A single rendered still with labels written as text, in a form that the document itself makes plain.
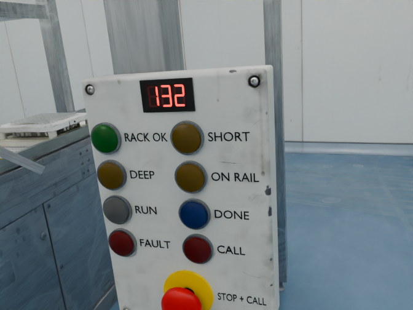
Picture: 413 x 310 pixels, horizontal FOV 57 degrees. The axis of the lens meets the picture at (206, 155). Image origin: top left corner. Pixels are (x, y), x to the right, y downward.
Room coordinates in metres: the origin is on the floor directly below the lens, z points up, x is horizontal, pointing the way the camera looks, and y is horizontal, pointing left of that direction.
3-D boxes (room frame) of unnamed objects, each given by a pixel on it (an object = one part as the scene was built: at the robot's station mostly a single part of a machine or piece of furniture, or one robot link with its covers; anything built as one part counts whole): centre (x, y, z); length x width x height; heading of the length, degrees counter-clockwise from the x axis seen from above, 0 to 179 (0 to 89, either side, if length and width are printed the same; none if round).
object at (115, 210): (0.34, 0.09, 0.94); 0.03 x 0.01 x 0.03; 72
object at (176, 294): (0.32, 0.03, 0.85); 0.04 x 0.04 x 0.04; 72
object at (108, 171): (0.34, 0.09, 0.98); 0.03 x 0.01 x 0.03; 72
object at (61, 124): (1.39, 0.58, 0.86); 0.25 x 0.24 x 0.02; 72
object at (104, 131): (0.34, 0.09, 1.01); 0.03 x 0.01 x 0.03; 72
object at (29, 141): (1.39, 0.58, 0.81); 0.24 x 0.24 x 0.02; 72
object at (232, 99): (0.35, 0.02, 0.94); 0.17 x 0.06 x 0.26; 72
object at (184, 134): (0.32, 0.02, 1.01); 0.03 x 0.01 x 0.03; 72
